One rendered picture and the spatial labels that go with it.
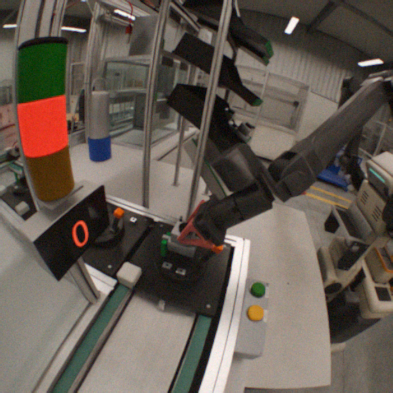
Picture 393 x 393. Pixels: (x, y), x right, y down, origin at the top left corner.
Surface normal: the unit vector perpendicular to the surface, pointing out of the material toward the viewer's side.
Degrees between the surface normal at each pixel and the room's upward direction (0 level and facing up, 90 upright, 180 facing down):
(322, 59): 90
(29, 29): 90
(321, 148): 65
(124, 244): 0
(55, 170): 90
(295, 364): 0
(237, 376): 0
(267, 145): 90
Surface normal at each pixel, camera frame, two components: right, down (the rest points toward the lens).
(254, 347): 0.15, -0.82
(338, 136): -0.06, 0.27
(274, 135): -0.27, 0.51
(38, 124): 0.56, 0.53
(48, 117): 0.83, 0.41
